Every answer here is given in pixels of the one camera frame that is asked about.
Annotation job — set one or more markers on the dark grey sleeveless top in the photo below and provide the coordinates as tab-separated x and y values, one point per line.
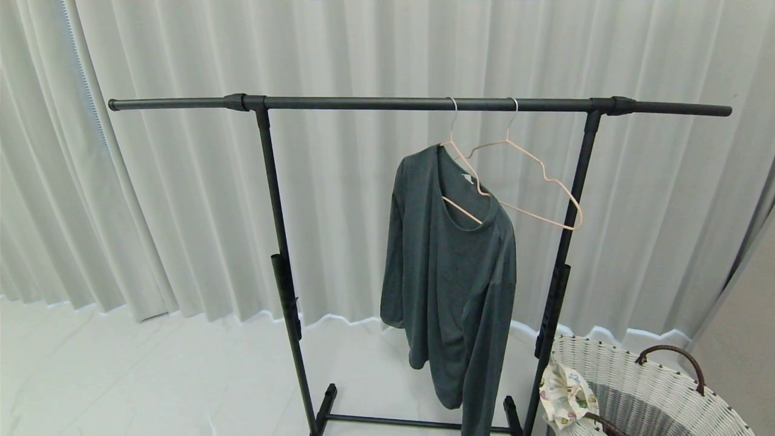
448	290

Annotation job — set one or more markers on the pink clothes hanger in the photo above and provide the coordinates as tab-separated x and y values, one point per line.
453	104
516	104

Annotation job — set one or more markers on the cream printed garment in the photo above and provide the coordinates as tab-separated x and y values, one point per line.
566	396

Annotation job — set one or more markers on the black clothes rack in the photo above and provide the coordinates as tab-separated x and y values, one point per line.
363	103

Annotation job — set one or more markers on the white laundry basket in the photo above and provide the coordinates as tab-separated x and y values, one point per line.
654	399

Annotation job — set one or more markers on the white curtain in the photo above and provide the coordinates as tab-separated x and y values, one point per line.
181	212

